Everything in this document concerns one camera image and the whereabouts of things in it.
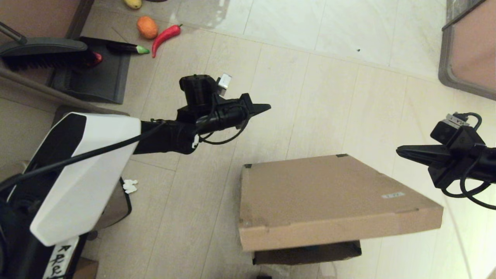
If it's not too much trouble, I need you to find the brown cardboard shoe box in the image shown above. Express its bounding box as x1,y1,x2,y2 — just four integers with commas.
238,153,444,266

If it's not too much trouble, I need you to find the red toy chili pepper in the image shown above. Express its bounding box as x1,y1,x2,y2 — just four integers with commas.
152,24,183,58

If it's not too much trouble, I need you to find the brown table with gray rim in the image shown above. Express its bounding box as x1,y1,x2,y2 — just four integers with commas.
437,0,496,102

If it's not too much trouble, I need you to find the orange toy fruit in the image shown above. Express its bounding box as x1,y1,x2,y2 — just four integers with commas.
136,15,158,39

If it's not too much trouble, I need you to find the purple toy eggplant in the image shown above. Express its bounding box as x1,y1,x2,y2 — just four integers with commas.
106,41,150,54

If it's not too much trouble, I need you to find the dark gray dustpan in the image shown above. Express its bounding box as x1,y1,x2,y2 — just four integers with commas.
48,37,131,104

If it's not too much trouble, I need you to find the brown plastic trash bin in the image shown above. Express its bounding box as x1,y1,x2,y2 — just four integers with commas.
91,177,133,233

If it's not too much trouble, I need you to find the dark gray broom brush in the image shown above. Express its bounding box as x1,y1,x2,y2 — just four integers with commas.
0,21,89,71

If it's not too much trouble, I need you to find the brown cardboard carton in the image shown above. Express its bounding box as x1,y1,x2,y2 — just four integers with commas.
74,258,99,279

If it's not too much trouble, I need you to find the brown table with dark rim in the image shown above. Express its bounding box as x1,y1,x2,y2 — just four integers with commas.
0,0,96,41

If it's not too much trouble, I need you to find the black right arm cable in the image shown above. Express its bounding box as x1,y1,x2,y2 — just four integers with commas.
442,112,496,210

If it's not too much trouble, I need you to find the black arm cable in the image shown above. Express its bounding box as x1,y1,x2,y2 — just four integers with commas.
0,95,250,192
442,112,496,210

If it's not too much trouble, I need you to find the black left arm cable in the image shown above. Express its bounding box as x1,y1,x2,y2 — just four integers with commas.
0,95,250,192

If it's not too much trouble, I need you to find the brown metal frame bar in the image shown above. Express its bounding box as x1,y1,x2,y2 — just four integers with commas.
0,66,130,128

